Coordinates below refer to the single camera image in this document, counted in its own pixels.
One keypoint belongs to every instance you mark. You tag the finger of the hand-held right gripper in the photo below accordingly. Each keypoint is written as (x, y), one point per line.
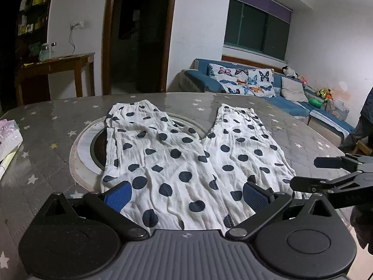
(326, 162)
(306, 183)

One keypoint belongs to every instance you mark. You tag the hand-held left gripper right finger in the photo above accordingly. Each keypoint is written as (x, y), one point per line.
(255, 198)

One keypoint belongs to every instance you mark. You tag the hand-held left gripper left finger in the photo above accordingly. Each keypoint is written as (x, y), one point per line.
(119, 196)

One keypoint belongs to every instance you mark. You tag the white polka dot pants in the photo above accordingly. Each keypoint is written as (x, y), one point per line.
(180, 157)

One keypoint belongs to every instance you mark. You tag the wooden stool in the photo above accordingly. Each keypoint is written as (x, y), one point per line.
(362, 148)

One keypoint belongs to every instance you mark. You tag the clear plastic bag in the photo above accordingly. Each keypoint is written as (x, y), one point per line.
(338, 109)

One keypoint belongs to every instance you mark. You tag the round built-in table cooker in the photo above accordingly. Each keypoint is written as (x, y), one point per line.
(84, 151)

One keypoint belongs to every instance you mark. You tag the green toy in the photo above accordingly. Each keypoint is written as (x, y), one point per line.
(316, 102)

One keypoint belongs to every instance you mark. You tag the blue sofa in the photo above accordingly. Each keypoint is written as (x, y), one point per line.
(291, 106)

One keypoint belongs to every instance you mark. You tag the yellow and orange plush toy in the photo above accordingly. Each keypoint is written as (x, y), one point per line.
(324, 93)

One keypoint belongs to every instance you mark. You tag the grey cushion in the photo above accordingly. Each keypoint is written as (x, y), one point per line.
(293, 90)

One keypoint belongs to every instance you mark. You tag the grey star-printed tablecloth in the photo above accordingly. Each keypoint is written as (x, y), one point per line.
(43, 157)

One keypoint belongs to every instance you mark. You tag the black and white plush toy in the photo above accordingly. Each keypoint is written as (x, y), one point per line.
(289, 71)

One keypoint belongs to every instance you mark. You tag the pale paper sheets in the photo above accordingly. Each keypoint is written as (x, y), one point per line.
(5, 166)

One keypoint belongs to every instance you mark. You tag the butterfly printed blanket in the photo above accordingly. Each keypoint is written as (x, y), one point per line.
(242, 78)

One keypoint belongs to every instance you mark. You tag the pink tissue pack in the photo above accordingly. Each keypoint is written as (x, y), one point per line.
(8, 140)

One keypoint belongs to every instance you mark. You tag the wooden side table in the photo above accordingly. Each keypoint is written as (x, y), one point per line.
(58, 62)

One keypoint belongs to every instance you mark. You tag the dark sliding window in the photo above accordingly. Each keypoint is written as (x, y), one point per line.
(253, 26)

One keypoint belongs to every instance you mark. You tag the small bottle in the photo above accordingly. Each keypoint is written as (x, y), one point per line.
(53, 49)

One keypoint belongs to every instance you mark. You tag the clear glass jar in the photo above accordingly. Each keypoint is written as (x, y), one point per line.
(44, 53)

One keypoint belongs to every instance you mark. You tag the purple roller blind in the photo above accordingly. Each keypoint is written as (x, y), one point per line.
(262, 3)

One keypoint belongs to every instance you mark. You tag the dark wooden shelf cabinet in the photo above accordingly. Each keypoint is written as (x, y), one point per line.
(17, 43)

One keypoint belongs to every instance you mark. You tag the brown wooden door frame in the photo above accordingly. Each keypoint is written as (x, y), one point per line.
(106, 35)

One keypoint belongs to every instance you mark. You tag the white wall socket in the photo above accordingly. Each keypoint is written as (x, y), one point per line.
(77, 25)

